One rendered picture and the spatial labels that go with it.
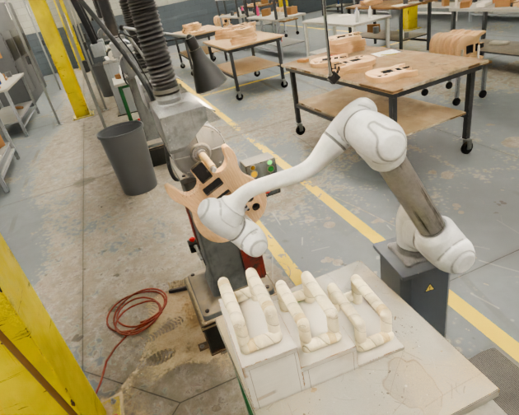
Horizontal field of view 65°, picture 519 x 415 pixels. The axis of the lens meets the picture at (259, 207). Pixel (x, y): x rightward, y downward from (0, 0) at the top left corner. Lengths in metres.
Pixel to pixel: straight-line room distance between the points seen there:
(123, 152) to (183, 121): 3.04
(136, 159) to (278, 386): 3.73
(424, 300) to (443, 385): 0.85
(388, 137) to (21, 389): 1.71
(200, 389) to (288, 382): 1.37
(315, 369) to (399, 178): 0.67
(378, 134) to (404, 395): 0.72
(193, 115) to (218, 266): 1.10
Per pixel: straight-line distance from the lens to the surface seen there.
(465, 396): 1.23
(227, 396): 2.42
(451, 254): 1.67
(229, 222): 1.43
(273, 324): 1.05
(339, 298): 1.26
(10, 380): 2.02
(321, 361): 1.16
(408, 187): 1.47
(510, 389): 2.45
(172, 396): 2.53
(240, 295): 1.21
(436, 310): 2.13
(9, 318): 1.82
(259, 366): 1.09
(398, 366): 1.26
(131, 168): 4.65
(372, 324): 1.34
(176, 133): 1.57
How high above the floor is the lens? 1.92
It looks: 30 degrees down
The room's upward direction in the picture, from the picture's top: 12 degrees counter-clockwise
